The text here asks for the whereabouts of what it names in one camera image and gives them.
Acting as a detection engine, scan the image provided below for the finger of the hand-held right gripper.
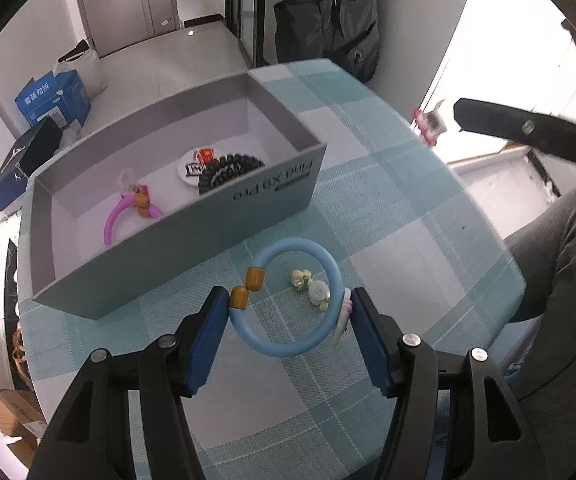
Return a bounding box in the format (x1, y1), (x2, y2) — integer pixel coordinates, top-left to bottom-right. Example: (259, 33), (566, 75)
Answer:
(454, 98), (576, 173)

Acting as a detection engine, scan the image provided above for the grey cardboard box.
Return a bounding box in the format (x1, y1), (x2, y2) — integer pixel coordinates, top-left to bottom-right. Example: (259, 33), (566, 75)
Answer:
(16, 70), (329, 321)

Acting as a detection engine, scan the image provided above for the dark blue shoe box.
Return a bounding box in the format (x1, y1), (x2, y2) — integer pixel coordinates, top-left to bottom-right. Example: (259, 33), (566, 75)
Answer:
(0, 119), (66, 211)

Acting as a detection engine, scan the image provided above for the grey door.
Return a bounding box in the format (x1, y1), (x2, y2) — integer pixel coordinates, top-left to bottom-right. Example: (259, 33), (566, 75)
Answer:
(83, 0), (229, 58)

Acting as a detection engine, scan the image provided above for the tan shoe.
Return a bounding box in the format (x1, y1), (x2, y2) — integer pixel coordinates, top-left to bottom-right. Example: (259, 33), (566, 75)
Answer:
(12, 327), (31, 391)

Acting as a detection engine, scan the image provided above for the teal checked tablecloth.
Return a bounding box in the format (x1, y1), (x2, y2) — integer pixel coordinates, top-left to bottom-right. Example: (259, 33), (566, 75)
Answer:
(15, 57), (528, 480)

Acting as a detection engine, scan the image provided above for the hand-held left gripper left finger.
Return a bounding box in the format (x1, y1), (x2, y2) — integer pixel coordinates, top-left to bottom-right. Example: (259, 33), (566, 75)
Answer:
(28, 286), (231, 480)

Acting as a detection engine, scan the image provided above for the purple bracelet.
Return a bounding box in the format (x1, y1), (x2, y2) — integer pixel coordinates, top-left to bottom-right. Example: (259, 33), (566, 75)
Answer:
(104, 167), (163, 248)

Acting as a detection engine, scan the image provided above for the black backpack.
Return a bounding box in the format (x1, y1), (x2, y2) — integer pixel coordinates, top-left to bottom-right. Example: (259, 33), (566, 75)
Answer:
(274, 0), (383, 83)

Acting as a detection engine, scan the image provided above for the small red white trinket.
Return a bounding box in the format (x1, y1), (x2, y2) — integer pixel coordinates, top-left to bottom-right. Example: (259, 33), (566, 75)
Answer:
(412, 100), (449, 147)

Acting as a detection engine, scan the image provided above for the white plastic bag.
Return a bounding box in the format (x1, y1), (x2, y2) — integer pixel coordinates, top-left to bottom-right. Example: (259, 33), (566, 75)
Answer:
(57, 39), (109, 96)

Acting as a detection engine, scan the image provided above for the blue cardboard box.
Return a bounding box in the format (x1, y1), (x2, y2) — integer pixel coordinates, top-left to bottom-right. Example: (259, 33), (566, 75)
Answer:
(14, 70), (92, 128)

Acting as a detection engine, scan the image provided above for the printed round badge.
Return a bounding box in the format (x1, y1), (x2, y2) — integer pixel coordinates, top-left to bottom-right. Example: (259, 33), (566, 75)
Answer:
(178, 146), (225, 188)

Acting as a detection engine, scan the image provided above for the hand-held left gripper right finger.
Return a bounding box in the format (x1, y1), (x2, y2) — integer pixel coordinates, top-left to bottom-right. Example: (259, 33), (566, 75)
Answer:
(350, 287), (556, 480)

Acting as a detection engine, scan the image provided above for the black framed glass door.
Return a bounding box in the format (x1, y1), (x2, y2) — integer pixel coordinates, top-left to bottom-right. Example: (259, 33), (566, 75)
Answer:
(225, 0), (283, 68)

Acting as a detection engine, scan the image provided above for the person's leg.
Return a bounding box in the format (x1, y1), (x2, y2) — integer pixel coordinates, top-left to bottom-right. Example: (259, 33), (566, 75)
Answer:
(502, 180), (576, 401)

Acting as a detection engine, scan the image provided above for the light blue bracelet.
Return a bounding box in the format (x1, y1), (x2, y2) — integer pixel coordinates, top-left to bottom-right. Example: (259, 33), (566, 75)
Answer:
(228, 239), (355, 358)

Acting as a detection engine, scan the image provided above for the black spiral hair tie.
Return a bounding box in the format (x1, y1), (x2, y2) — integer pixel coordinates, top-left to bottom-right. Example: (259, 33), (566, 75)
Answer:
(198, 152), (267, 196)

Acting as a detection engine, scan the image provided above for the brown cardboard box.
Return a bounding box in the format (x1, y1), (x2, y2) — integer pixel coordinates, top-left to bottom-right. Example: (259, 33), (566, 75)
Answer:
(0, 387), (49, 443)

